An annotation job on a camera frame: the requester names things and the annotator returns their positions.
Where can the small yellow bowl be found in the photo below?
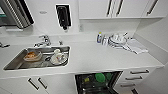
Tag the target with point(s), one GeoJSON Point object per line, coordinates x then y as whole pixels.
{"type": "Point", "coordinates": [86, 79]}

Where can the black built-in dishwasher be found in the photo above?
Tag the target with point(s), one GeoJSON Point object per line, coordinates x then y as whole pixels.
{"type": "Point", "coordinates": [93, 88]}

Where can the blue dish soap bottle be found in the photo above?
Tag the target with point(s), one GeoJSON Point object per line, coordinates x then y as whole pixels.
{"type": "Point", "coordinates": [99, 37]}

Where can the small white bottle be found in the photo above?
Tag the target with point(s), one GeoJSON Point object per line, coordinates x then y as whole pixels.
{"type": "Point", "coordinates": [105, 40]}

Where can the chrome sink knob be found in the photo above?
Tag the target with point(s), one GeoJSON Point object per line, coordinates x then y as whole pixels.
{"type": "Point", "coordinates": [60, 42]}

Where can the white cup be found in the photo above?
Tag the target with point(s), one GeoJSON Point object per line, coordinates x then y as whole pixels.
{"type": "Point", "coordinates": [59, 57]}

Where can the pile of white dishes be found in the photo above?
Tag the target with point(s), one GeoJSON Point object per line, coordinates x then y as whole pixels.
{"type": "Point", "coordinates": [118, 39]}

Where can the chrome sink faucet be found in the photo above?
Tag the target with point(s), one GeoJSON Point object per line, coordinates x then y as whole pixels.
{"type": "Point", "coordinates": [43, 41]}

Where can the white two-door base cabinet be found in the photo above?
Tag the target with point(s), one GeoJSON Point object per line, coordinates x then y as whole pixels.
{"type": "Point", "coordinates": [60, 85]}

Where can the orange bowl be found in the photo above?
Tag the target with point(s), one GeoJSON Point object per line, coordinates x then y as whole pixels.
{"type": "Point", "coordinates": [32, 56]}

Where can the white cloth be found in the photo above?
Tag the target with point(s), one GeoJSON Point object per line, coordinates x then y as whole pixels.
{"type": "Point", "coordinates": [137, 47]}

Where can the white drawer unit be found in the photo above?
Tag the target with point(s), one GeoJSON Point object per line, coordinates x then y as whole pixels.
{"type": "Point", "coordinates": [136, 78]}

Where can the steel kitchen sink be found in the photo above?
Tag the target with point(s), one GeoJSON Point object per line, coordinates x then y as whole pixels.
{"type": "Point", "coordinates": [15, 63]}

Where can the steel paper towel dispenser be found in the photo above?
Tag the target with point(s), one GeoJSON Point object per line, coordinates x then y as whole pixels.
{"type": "Point", "coordinates": [15, 13]}

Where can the white wall outlet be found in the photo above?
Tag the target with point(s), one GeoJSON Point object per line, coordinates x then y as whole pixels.
{"type": "Point", "coordinates": [81, 27]}

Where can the black wall soap dispenser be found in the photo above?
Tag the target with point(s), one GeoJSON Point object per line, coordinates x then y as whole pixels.
{"type": "Point", "coordinates": [62, 16]}

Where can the white wall cabinet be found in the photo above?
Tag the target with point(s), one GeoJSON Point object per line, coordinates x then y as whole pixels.
{"type": "Point", "coordinates": [96, 8]}

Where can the white wall switch plate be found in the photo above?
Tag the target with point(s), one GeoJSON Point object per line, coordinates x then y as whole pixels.
{"type": "Point", "coordinates": [43, 12]}

